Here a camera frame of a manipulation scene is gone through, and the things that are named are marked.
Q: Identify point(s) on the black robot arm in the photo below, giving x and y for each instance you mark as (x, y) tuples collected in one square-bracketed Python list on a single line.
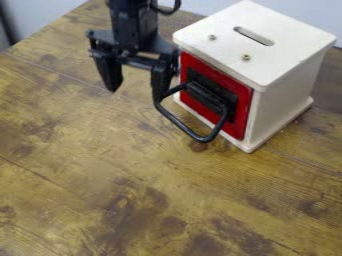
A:
[(130, 5)]

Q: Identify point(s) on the white wooden cabinet box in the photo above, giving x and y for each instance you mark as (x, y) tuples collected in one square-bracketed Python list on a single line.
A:
[(263, 56)]

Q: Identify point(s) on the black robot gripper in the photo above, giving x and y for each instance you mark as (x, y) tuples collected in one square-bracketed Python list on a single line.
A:
[(132, 43)]

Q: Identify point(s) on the red wooden drawer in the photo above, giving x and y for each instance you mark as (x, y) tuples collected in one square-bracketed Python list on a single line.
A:
[(213, 95)]

